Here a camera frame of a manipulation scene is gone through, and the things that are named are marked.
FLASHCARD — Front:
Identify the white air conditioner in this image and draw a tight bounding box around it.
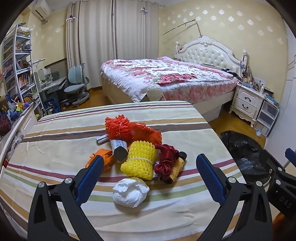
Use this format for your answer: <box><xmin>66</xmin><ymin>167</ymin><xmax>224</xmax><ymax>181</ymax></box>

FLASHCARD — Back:
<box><xmin>31</xmin><ymin>0</ymin><xmax>51</xmax><ymax>20</ymax></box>

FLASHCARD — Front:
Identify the clutter of small bottles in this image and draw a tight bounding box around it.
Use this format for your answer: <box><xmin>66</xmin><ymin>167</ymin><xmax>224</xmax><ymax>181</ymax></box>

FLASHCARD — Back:
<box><xmin>239</xmin><ymin>72</ymin><xmax>274</xmax><ymax>93</ymax></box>

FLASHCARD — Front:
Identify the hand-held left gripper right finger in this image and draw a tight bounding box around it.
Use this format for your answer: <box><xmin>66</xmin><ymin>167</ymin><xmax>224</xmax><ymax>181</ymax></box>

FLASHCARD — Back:
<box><xmin>196</xmin><ymin>153</ymin><xmax>272</xmax><ymax>241</ymax></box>

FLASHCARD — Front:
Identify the dark red ribbon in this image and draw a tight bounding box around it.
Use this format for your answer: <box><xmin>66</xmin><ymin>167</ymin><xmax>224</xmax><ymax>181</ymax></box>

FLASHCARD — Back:
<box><xmin>154</xmin><ymin>143</ymin><xmax>180</xmax><ymax>184</ymax></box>

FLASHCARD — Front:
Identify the clear plastic drawer unit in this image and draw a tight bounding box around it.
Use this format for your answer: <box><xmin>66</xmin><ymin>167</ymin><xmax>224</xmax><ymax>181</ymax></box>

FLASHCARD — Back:
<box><xmin>253</xmin><ymin>98</ymin><xmax>280</xmax><ymax>137</ymax></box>

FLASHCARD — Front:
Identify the beige curtain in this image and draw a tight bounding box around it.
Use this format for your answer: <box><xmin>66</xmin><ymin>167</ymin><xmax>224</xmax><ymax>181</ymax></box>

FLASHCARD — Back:
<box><xmin>66</xmin><ymin>0</ymin><xmax>116</xmax><ymax>90</ymax></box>
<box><xmin>113</xmin><ymin>0</ymin><xmax>160</xmax><ymax>61</ymax></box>

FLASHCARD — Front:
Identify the white wardrobe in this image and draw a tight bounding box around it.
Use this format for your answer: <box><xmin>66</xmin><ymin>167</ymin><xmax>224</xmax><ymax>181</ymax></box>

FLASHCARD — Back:
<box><xmin>266</xmin><ymin>23</ymin><xmax>296</xmax><ymax>151</ymax></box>

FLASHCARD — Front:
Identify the grey study desk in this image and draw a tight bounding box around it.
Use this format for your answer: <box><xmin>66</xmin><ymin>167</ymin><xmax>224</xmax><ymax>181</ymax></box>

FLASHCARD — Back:
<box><xmin>35</xmin><ymin>68</ymin><xmax>68</xmax><ymax>112</ymax></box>

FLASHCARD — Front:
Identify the amber bottle with black cap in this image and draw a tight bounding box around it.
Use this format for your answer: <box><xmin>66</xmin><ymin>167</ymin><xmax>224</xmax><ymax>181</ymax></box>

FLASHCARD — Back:
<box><xmin>168</xmin><ymin>151</ymin><xmax>187</xmax><ymax>184</ymax></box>

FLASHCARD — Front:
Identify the bed with white tufted headboard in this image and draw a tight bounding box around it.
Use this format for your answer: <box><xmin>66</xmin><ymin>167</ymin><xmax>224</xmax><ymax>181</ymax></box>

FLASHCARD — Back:
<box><xmin>100</xmin><ymin>36</ymin><xmax>249</xmax><ymax>121</ymax></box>

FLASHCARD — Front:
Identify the pink floral blanket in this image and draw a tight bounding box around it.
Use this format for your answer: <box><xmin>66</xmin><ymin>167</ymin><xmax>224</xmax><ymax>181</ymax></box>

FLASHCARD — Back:
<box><xmin>100</xmin><ymin>56</ymin><xmax>239</xmax><ymax>104</ymax></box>

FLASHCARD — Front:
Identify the pale blue desk chair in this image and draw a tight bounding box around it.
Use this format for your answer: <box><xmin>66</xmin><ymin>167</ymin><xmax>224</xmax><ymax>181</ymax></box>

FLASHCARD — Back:
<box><xmin>63</xmin><ymin>65</ymin><xmax>91</xmax><ymax>107</ymax></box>

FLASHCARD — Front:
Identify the white nightstand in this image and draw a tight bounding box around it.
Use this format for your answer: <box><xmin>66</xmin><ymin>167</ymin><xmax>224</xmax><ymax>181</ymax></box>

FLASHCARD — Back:
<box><xmin>229</xmin><ymin>82</ymin><xmax>265</xmax><ymax>128</ymax></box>

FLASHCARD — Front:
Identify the orange plastic bag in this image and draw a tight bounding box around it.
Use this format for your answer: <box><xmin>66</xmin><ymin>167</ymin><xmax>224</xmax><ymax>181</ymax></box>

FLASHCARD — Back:
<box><xmin>84</xmin><ymin>148</ymin><xmax>115</xmax><ymax>171</ymax></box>

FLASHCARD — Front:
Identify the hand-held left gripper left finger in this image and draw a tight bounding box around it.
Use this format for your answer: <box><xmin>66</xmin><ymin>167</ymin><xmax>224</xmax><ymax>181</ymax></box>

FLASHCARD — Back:
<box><xmin>28</xmin><ymin>155</ymin><xmax>105</xmax><ymax>241</ymax></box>

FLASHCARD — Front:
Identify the bin with black bag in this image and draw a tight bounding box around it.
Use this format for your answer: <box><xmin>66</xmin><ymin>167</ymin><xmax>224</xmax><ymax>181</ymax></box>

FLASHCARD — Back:
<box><xmin>220</xmin><ymin>130</ymin><xmax>272</xmax><ymax>186</ymax></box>

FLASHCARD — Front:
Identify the dark red fuzzy pompom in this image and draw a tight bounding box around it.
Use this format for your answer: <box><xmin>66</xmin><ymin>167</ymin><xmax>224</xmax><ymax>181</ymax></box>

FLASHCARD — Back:
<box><xmin>0</xmin><ymin>115</ymin><xmax>12</xmax><ymax>140</ymax></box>

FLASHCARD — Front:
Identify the pile of colourful toys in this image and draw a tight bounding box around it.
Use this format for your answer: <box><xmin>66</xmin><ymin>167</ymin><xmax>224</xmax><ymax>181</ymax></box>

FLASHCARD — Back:
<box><xmin>0</xmin><ymin>97</ymin><xmax>36</xmax><ymax>121</ymax></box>

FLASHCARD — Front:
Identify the thin rod on wall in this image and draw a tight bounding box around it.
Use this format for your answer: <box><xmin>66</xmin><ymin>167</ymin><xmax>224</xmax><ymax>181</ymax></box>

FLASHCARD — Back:
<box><xmin>162</xmin><ymin>18</ymin><xmax>203</xmax><ymax>39</ymax></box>

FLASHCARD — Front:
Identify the yellow foam net bundle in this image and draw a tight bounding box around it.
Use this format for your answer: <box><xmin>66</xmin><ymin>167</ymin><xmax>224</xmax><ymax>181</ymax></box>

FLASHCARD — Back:
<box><xmin>120</xmin><ymin>140</ymin><xmax>158</xmax><ymax>181</ymax></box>

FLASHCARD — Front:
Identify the person's right forearm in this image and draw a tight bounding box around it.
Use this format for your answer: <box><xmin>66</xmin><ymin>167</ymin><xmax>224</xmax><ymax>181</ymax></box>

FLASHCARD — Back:
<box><xmin>273</xmin><ymin>214</ymin><xmax>296</xmax><ymax>241</ymax></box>

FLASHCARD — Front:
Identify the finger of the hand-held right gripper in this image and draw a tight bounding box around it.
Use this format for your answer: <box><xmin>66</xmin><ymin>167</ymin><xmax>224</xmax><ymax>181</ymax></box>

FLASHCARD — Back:
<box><xmin>285</xmin><ymin>148</ymin><xmax>296</xmax><ymax>168</ymax></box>
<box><xmin>258</xmin><ymin>149</ymin><xmax>287</xmax><ymax>193</ymax></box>

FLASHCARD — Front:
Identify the orange foam net bundle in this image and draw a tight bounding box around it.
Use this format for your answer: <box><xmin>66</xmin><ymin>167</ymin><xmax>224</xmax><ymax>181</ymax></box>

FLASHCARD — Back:
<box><xmin>105</xmin><ymin>114</ymin><xmax>135</xmax><ymax>142</ymax></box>

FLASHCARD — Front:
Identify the striped cloth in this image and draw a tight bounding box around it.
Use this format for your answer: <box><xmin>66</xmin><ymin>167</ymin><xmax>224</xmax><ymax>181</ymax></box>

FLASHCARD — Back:
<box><xmin>0</xmin><ymin>100</ymin><xmax>247</xmax><ymax>241</ymax></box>

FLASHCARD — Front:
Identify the white bookshelf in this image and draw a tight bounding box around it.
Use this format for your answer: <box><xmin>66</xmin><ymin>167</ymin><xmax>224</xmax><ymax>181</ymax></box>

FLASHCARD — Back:
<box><xmin>1</xmin><ymin>23</ymin><xmax>42</xmax><ymax>121</ymax></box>

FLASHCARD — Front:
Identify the grey and white squeeze tube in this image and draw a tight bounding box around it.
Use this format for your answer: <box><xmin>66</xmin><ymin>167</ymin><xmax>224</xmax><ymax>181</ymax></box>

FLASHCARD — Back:
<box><xmin>109</xmin><ymin>138</ymin><xmax>129</xmax><ymax>162</ymax></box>

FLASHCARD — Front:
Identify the white underbed box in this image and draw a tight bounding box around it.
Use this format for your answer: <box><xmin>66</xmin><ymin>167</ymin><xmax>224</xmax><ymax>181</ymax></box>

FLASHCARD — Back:
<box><xmin>203</xmin><ymin>104</ymin><xmax>224</xmax><ymax>123</ymax></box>

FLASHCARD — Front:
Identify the white paper ball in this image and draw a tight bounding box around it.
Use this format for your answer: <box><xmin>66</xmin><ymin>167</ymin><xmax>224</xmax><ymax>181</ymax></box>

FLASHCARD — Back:
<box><xmin>112</xmin><ymin>178</ymin><xmax>150</xmax><ymax>208</ymax></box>

